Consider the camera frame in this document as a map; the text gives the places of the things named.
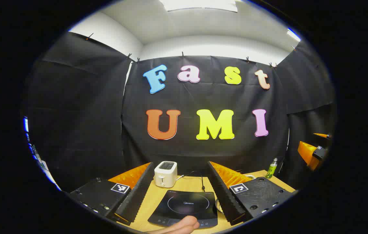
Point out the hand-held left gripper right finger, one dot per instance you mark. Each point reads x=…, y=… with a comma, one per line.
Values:
x=224, y=195

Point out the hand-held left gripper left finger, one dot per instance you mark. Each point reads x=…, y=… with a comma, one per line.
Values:
x=136, y=198

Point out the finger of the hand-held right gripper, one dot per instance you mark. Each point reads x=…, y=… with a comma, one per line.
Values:
x=325, y=136
x=305, y=151

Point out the stainless steel pot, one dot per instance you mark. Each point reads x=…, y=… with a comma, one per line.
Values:
x=219, y=205

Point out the black induction cooktop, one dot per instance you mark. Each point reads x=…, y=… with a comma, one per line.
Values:
x=187, y=203

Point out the white divided tray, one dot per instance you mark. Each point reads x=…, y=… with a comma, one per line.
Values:
x=250, y=176

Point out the white toaster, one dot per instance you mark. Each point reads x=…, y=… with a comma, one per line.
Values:
x=165, y=174

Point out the green label drink bottle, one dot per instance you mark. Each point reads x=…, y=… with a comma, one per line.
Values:
x=271, y=169

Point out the blue white poster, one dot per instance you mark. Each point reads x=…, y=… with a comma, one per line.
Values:
x=42, y=164

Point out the ceiling light panel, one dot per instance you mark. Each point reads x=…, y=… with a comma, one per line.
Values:
x=293, y=34
x=200, y=5

